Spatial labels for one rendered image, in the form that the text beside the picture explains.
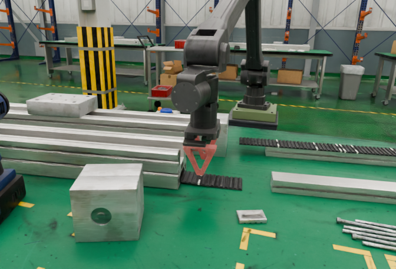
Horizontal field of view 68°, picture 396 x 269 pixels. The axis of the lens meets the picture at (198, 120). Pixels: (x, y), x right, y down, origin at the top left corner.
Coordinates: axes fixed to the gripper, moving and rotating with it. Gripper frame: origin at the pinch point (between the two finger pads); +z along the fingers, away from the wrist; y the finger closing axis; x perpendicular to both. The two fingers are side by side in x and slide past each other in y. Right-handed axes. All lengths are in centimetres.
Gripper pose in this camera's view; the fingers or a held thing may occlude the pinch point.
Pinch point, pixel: (202, 163)
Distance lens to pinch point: 66.5
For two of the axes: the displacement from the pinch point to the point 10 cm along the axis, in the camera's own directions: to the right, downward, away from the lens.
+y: -1.5, 3.0, -9.4
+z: -0.2, 9.5, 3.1
